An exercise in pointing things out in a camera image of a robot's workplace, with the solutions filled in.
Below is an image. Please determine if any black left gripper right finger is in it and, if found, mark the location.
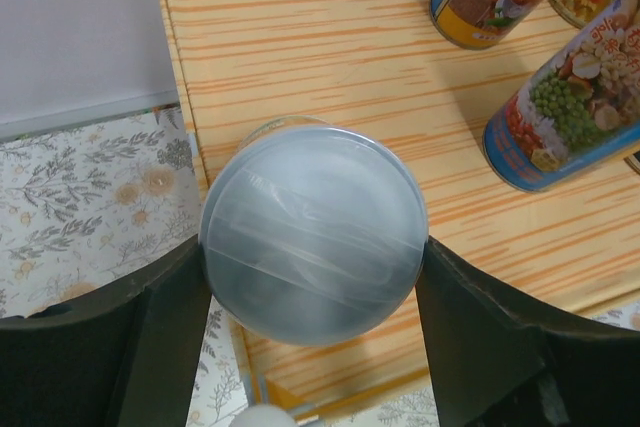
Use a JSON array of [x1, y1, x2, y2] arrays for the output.
[[416, 238, 639, 426]]

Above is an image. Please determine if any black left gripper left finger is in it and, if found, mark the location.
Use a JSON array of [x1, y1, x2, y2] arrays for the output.
[[1, 239, 211, 426]]

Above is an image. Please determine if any orange can clear lid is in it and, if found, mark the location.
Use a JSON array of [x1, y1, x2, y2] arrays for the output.
[[199, 115, 428, 346]]

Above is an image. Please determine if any blue mixed bean can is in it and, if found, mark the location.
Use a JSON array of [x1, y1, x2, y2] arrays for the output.
[[482, 0, 639, 192]]

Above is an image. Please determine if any dark blue soup can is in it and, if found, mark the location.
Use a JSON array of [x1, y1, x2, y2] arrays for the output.
[[625, 151, 640, 174]]

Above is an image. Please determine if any wooden box counter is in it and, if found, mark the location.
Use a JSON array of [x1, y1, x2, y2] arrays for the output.
[[122, 0, 640, 427]]

